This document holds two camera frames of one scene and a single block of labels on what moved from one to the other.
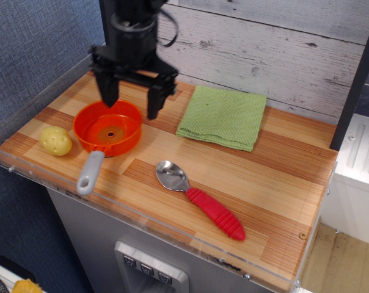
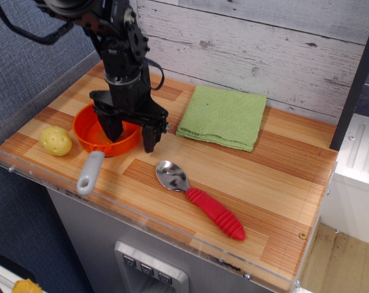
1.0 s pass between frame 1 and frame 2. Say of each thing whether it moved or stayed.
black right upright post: stayed
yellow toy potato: stayed
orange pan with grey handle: stayed
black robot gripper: moved
